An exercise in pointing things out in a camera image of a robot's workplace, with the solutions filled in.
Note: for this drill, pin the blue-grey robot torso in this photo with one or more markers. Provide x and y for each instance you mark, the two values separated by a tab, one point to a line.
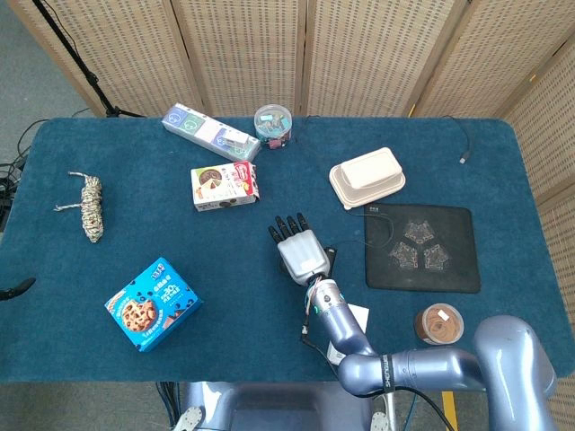
278	408

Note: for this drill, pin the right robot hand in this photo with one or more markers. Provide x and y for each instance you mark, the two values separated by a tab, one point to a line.
303	256

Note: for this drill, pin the brown lidded round cup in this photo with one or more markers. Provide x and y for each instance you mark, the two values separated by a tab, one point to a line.
438	325

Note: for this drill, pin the clear jar of binder clips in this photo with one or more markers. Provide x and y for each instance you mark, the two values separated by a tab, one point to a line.
273	125

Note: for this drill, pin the black tripod stand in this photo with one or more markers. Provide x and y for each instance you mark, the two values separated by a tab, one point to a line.
93	81

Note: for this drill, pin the beige lidded lunch box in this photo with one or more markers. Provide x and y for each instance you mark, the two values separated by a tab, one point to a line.
368	175

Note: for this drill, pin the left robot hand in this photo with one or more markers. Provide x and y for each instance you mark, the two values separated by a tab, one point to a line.
18	288

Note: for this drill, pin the black printed mouse pad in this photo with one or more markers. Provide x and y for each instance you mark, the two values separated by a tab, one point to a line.
449	269

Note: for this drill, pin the woven wicker folding screen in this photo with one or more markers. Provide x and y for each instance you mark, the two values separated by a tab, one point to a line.
247	54

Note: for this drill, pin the white barcode cardboard box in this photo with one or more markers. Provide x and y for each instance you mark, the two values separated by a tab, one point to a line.
359	316

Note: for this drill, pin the small white QR box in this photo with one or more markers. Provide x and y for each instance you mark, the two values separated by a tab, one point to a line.
233	139

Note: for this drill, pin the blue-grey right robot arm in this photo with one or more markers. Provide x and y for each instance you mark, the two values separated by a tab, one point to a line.
427	363

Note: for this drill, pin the long pastel tissue pack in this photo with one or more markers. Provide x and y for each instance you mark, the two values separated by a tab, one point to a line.
193	123

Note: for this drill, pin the blue chocolate cookie box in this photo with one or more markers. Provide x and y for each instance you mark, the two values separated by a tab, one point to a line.
153	305

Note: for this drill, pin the white pie biscuit box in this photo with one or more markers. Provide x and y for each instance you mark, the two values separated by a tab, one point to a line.
215	184

